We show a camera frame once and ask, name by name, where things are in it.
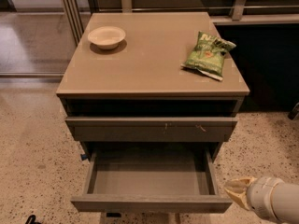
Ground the white paper bowl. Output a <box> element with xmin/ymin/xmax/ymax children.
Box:
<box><xmin>88</xmin><ymin>26</ymin><xmax>126</xmax><ymax>50</ymax></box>

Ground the green chip bag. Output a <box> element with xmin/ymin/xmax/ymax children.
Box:
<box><xmin>181</xmin><ymin>31</ymin><xmax>236</xmax><ymax>81</ymax></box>

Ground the grey drawer cabinet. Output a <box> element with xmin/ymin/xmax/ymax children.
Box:
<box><xmin>55</xmin><ymin>11</ymin><xmax>251</xmax><ymax>224</ymax></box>

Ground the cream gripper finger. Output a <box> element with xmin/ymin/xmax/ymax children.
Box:
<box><xmin>224</xmin><ymin>176</ymin><xmax>256</xmax><ymax>194</ymax></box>
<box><xmin>226</xmin><ymin>189</ymin><xmax>250</xmax><ymax>211</ymax></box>

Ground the metal railing frame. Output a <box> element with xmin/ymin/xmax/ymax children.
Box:
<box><xmin>62</xmin><ymin>0</ymin><xmax>299</xmax><ymax>40</ymax></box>

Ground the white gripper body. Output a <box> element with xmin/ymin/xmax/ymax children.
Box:
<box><xmin>246</xmin><ymin>176</ymin><xmax>282</xmax><ymax>222</ymax></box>

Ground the black object on floor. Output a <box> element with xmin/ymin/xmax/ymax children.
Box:
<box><xmin>25</xmin><ymin>215</ymin><xmax>41</xmax><ymax>224</ymax></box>

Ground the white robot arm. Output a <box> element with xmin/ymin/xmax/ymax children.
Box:
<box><xmin>224</xmin><ymin>176</ymin><xmax>299</xmax><ymax>224</ymax></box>

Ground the black wheel at right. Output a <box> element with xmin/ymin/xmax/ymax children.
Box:
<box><xmin>288</xmin><ymin>102</ymin><xmax>299</xmax><ymax>120</ymax></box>

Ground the grey drawer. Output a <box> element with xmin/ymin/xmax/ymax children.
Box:
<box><xmin>71</xmin><ymin>148</ymin><xmax>232</xmax><ymax>213</ymax></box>
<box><xmin>65</xmin><ymin>117</ymin><xmax>237</xmax><ymax>142</ymax></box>

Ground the grey top drawer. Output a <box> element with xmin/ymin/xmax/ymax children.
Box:
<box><xmin>65</xmin><ymin>117</ymin><xmax>237</xmax><ymax>142</ymax></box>

